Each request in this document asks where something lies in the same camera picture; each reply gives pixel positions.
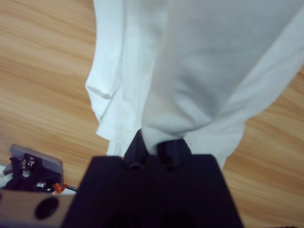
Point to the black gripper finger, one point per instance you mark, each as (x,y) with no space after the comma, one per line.
(136,149)
(174,152)

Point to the white T-shirt with black print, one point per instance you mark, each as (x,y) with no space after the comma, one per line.
(190,71)

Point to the white mounting block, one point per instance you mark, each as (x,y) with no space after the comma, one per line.
(38,156)

